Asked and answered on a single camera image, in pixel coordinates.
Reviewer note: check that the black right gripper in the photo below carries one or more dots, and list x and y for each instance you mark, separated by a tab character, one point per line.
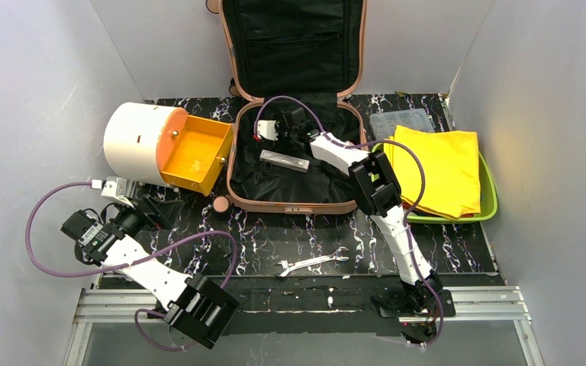
284	130

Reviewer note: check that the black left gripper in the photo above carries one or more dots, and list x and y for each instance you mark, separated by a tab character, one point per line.
148	213

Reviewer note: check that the white toothpaste tube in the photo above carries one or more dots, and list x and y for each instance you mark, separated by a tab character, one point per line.
284	161

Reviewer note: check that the pink hard-shell suitcase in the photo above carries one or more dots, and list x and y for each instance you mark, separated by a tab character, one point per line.
289	54

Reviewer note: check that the cream cylindrical drum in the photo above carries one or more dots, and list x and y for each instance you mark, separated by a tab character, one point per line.
166	146

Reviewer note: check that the yellow snack packet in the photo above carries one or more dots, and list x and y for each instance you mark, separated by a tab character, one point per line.
450	162

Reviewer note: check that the green plastic tray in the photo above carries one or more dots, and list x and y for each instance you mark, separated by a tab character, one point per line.
488	202

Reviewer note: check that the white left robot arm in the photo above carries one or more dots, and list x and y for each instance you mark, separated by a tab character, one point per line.
191	304

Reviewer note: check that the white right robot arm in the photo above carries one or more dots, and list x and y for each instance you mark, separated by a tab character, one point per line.
376	189

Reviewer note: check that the silver open-end wrench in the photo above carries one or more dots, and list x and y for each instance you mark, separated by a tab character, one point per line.
287	268

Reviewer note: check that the black spring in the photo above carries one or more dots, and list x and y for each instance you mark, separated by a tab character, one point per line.
226	252

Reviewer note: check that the clear plastic screw box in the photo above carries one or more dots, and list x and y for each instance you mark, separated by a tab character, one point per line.
383	125

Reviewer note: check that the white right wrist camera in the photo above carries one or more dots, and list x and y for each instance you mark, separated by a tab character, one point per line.
266	130

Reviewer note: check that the aluminium frame rail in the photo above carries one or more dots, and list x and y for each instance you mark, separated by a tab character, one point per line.
107	306

